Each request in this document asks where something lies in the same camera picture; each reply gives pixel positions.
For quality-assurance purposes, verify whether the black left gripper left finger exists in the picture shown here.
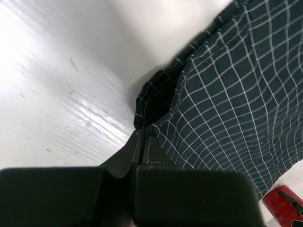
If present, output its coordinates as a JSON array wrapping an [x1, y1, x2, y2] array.
[[0, 131, 142, 227]]

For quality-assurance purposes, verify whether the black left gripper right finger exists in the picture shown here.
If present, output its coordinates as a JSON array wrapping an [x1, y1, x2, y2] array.
[[133, 134, 262, 227]]

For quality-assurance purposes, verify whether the dark checked cloth napkin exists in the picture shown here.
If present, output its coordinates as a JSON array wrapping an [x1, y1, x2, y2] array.
[[134, 0, 303, 199]]

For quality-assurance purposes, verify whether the red mug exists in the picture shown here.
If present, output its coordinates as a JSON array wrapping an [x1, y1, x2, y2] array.
[[262, 185, 303, 227]]

